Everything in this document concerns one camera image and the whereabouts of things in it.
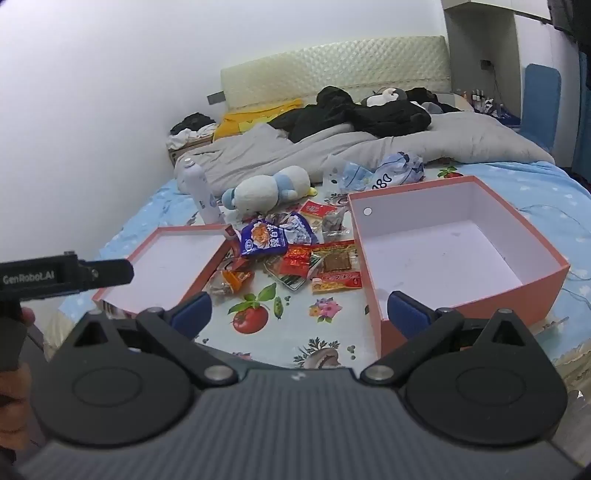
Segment pink box lid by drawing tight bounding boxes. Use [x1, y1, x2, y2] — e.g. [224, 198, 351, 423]
[92, 224, 236, 319]

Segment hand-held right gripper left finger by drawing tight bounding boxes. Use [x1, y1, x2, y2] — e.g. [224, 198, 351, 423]
[60, 291, 238, 389]

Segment grey duvet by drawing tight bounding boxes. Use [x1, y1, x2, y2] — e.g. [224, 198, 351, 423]
[174, 111, 555, 195]

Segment grey white snack packet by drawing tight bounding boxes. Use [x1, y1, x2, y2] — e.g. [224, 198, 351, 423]
[265, 210, 301, 227]

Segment pink cardboard box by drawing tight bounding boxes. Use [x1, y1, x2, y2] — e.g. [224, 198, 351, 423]
[348, 175, 571, 358]

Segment dark grey snack packet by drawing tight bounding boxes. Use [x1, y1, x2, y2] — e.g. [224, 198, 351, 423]
[320, 211, 347, 233]

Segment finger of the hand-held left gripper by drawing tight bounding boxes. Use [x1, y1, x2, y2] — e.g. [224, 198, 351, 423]
[76, 258, 134, 291]

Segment person's left hand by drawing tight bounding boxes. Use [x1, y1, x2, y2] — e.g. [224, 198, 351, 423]
[0, 307, 44, 462]

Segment crumpled blue white plastic bag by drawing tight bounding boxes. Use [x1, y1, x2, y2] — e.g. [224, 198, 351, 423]
[369, 150, 426, 190]

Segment white spray can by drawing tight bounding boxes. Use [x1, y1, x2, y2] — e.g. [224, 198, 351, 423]
[178, 156, 222, 227]

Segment dark hanging clothes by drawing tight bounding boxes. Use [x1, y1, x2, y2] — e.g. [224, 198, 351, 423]
[547, 0, 591, 88]

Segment cream padded headboard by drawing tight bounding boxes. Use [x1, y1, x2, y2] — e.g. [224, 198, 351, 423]
[221, 36, 451, 109]

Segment floral bed sheet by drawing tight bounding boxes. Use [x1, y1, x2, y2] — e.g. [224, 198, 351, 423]
[60, 157, 591, 370]

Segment white wall cabinet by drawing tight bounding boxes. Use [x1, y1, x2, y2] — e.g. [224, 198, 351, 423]
[441, 0, 552, 23]

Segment group of toiletry bottles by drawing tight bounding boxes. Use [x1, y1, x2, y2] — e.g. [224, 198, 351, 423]
[455, 87, 509, 116]

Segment black clothing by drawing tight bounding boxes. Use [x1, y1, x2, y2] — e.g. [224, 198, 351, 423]
[268, 85, 462, 141]

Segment white blue plush toy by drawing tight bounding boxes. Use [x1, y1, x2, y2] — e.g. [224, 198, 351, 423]
[222, 166, 317, 215]

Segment box of clothes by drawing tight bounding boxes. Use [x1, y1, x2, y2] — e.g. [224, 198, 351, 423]
[166, 112, 219, 162]

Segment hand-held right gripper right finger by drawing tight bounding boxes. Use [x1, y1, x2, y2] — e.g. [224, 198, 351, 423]
[360, 291, 532, 386]

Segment blue hanging cloth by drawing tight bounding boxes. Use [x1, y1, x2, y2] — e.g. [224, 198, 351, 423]
[571, 51, 591, 185]

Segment yellow cloth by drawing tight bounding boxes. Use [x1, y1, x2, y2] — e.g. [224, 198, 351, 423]
[213, 99, 303, 139]

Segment blue chair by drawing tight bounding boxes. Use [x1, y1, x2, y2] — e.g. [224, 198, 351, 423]
[517, 64, 561, 153]

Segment blue white snack bag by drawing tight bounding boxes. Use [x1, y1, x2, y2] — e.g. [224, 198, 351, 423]
[239, 215, 319, 258]

